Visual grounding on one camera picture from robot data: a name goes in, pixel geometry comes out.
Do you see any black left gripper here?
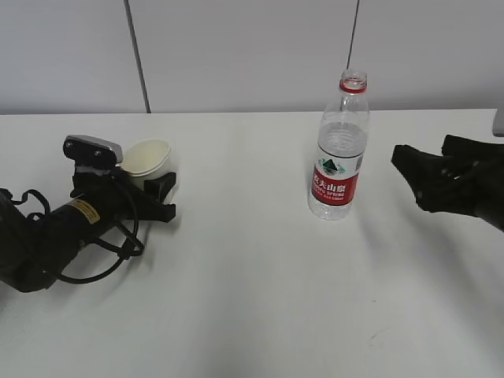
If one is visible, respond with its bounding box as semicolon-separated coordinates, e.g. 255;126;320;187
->
69;167;176;227

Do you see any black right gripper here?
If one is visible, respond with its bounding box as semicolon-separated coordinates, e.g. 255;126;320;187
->
391;135;503;231

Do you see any white paper cup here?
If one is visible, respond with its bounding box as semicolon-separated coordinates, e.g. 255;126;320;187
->
120;139;176;192

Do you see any Nongfu Spring water bottle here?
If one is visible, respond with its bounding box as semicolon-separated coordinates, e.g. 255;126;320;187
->
308;69;369;221

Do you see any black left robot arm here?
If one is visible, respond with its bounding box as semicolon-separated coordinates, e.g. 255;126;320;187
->
1;168;176;292

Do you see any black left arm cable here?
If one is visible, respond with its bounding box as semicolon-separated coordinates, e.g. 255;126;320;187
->
0;167;146;284

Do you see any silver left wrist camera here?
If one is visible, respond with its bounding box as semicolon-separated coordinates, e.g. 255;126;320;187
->
63;135;123;176

